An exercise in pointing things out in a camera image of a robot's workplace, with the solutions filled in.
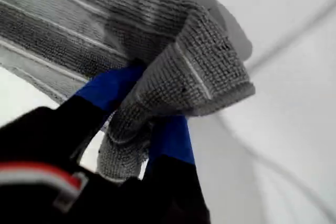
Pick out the red white servo wire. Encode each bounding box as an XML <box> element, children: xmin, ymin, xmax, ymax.
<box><xmin>0</xmin><ymin>161</ymin><xmax>82</xmax><ymax>192</ymax></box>

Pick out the grey white-striped towel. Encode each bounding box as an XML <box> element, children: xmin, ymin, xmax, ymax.
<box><xmin>0</xmin><ymin>0</ymin><xmax>257</xmax><ymax>184</ymax></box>

